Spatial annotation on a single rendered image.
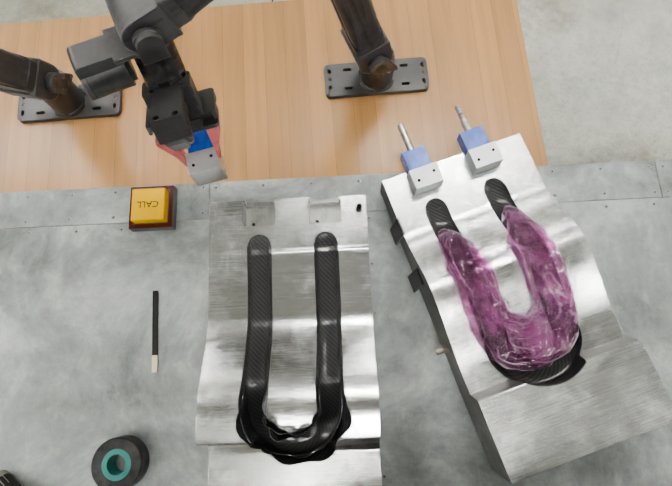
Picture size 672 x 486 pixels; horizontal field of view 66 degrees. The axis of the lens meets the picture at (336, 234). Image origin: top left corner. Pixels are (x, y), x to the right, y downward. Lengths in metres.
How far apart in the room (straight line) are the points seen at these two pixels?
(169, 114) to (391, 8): 0.60
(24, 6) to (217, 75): 1.53
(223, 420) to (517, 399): 0.42
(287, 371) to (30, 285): 0.52
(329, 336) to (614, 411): 0.42
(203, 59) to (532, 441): 0.89
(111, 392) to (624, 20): 2.09
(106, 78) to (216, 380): 0.44
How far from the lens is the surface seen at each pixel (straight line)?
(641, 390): 0.90
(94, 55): 0.74
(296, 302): 0.83
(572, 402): 0.85
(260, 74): 1.08
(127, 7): 0.69
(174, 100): 0.72
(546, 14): 2.27
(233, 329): 0.84
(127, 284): 1.00
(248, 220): 0.89
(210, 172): 0.85
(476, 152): 0.92
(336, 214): 0.88
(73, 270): 1.05
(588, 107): 2.11
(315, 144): 1.00
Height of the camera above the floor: 1.70
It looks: 75 degrees down
